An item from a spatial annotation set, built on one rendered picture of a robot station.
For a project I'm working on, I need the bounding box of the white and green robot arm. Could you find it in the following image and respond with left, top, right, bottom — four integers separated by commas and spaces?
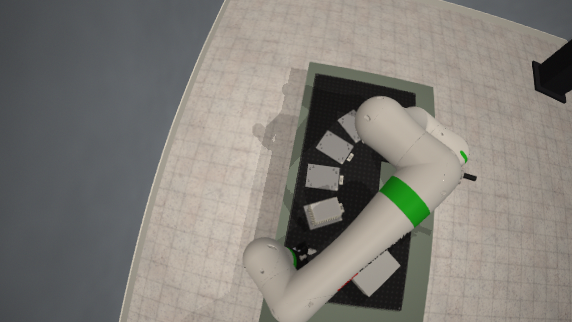
243, 96, 477, 322

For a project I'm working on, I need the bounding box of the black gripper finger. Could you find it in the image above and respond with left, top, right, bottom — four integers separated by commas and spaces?
292, 241, 316, 255

